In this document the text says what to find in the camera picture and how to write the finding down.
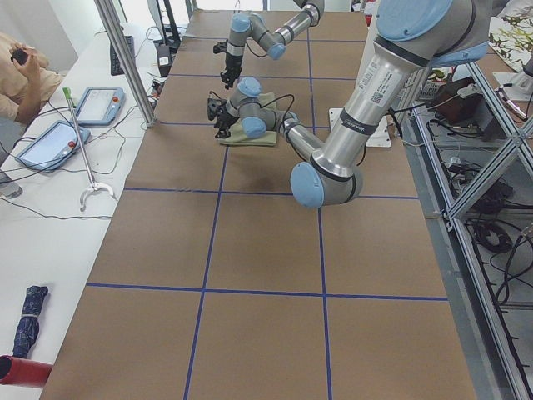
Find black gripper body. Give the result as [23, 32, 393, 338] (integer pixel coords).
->
[220, 52, 243, 83]
[214, 107, 238, 132]

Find person in beige shirt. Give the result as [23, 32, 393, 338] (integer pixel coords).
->
[1, 32, 64, 126]

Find metal reacher grabber stick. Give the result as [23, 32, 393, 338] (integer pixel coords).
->
[62, 87, 117, 212]

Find blue teach pendant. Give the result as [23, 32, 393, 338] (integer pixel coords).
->
[15, 121, 79, 172]
[75, 87, 125, 128]

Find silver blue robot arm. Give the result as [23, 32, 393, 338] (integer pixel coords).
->
[213, 0, 325, 89]
[207, 1, 492, 208]

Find aluminium frame post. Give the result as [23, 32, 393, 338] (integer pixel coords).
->
[94, 0, 156, 128]

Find white central pedestal column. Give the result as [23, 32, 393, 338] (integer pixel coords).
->
[327, 0, 401, 148]

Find red cylinder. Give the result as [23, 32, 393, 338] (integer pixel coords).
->
[1, 355, 53, 388]

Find black keyboard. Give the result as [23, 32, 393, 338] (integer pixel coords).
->
[109, 34, 136, 77]

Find near blue teach pendant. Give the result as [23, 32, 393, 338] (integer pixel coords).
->
[15, 121, 79, 172]

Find far blue teach pendant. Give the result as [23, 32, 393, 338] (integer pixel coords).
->
[75, 87, 125, 128]

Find folded dark blue umbrella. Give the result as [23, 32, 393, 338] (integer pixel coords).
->
[12, 285, 49, 358]

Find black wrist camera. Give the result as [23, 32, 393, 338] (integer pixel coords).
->
[207, 92, 227, 121]
[213, 41, 227, 54]

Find olive green long-sleeve shirt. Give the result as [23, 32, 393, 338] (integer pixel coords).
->
[217, 92, 277, 147]

